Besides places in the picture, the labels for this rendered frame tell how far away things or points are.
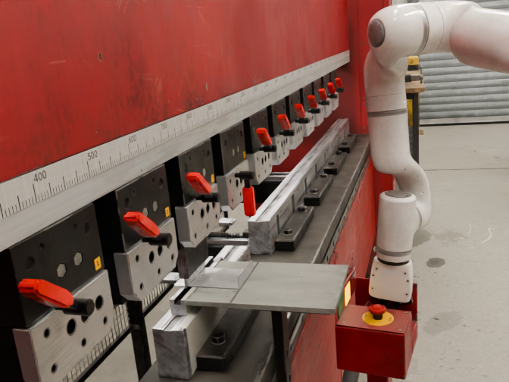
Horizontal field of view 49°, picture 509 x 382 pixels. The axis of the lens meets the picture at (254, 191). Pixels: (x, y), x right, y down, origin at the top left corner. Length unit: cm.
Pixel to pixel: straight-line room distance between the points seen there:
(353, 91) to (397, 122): 181
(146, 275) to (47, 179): 25
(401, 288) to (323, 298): 46
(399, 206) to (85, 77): 83
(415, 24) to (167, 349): 74
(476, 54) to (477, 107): 731
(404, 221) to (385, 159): 15
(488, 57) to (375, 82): 34
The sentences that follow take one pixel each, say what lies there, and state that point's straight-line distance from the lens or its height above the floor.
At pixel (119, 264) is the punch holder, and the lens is 78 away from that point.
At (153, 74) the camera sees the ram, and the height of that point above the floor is 140.
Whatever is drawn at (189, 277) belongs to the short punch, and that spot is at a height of 102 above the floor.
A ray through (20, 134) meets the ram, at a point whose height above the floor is 136.
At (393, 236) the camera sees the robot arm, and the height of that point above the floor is 96.
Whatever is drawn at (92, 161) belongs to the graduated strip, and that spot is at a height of 131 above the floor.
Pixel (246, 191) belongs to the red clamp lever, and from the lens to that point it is 116.
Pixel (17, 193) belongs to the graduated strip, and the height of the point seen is 131.
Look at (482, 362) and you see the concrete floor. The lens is 272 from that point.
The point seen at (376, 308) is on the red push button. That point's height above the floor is 81.
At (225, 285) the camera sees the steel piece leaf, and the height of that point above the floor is 100.
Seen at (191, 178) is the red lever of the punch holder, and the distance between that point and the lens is 89.
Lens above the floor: 144
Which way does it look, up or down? 15 degrees down
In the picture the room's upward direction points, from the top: 5 degrees counter-clockwise
